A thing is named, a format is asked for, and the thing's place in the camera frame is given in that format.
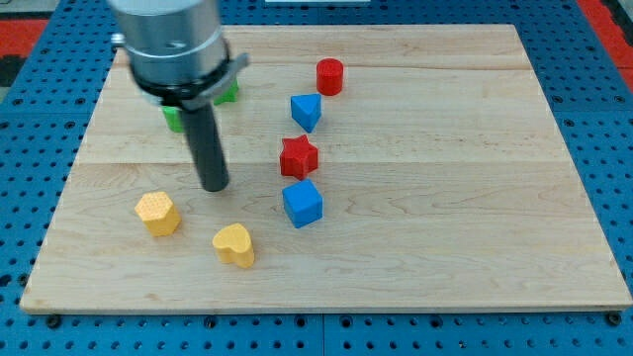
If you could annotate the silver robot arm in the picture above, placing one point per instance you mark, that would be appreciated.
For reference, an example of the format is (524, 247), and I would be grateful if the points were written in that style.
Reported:
(177, 51)

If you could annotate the red star block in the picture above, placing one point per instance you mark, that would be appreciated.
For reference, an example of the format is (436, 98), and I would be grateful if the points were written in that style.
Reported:
(298, 157)

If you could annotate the green star block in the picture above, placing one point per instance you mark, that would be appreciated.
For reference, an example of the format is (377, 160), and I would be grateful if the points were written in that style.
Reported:
(230, 94)

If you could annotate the blue cube block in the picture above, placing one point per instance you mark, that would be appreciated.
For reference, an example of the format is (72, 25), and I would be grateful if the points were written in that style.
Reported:
(302, 203)

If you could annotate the wooden board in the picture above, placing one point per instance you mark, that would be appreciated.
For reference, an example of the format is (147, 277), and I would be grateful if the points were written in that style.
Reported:
(446, 186)

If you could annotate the blue triangle block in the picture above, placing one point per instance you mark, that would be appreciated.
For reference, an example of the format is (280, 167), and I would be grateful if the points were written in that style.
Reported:
(306, 110)

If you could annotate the yellow heart block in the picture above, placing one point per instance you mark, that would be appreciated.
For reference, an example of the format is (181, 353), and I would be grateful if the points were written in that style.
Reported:
(233, 245)

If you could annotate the red cylinder block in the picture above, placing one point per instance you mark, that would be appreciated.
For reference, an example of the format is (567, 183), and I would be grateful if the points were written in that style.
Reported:
(329, 76)

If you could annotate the black cylindrical pointer rod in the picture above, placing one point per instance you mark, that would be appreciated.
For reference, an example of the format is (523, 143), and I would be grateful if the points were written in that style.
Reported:
(201, 131)

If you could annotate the yellow hexagon block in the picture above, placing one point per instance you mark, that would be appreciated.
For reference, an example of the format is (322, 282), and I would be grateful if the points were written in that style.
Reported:
(158, 213)

